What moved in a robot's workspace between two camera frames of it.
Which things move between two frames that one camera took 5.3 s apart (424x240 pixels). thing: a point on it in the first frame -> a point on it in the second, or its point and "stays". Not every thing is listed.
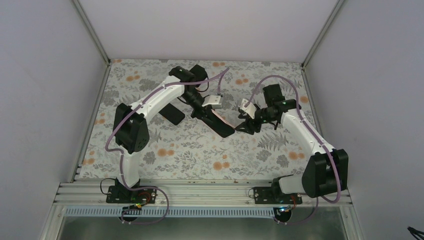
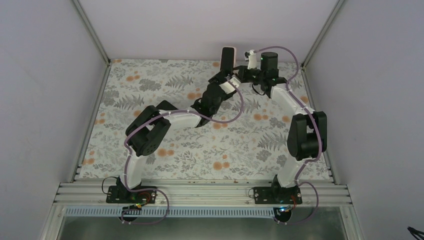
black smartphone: x=222 y=127 -> x=227 y=59
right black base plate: x=264 y=195 stays
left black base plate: x=121 y=194 stays
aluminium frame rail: x=95 y=194 stays
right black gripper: x=249 y=130 -> x=243 y=76
